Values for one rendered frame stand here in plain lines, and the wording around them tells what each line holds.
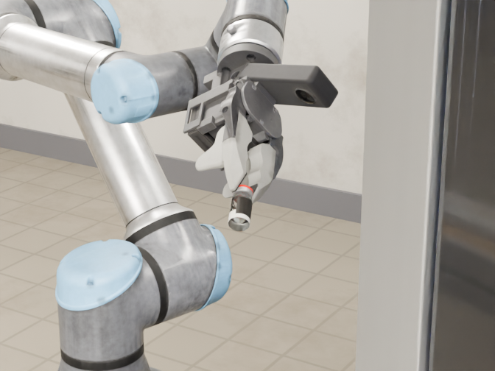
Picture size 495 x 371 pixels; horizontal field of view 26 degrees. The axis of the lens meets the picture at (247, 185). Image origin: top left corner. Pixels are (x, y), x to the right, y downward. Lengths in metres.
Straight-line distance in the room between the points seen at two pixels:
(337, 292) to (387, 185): 3.07
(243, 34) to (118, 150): 0.41
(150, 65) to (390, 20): 0.63
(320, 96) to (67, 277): 0.49
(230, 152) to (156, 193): 0.48
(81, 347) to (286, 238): 2.80
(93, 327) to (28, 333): 2.10
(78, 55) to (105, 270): 0.29
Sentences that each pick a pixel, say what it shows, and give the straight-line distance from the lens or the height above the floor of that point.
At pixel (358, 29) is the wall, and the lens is 4.21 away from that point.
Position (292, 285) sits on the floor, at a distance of 3.82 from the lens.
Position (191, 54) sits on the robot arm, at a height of 1.31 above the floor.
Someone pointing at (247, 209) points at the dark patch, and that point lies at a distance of 1.06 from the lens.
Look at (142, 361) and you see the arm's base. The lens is 1.52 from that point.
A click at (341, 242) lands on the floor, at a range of 4.19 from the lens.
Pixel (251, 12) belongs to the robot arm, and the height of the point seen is 1.37.
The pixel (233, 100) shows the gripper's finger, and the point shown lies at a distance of 1.13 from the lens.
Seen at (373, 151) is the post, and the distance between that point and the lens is 0.72.
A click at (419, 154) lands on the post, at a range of 0.68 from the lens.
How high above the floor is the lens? 1.59
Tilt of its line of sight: 19 degrees down
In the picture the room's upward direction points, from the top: straight up
